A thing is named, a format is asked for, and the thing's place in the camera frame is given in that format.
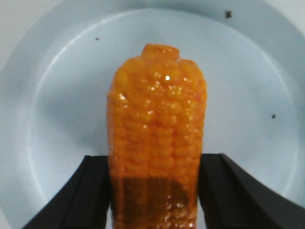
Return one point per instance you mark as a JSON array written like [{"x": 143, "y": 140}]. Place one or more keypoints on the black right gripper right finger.
[{"x": 233, "y": 199}]

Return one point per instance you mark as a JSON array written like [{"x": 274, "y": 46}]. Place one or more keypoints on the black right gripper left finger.
[{"x": 82, "y": 203}]

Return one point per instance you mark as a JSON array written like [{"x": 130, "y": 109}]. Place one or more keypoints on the orange plastic corn cob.
[{"x": 155, "y": 117}]

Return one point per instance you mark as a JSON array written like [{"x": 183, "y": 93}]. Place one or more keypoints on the light blue round plate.
[{"x": 63, "y": 54}]

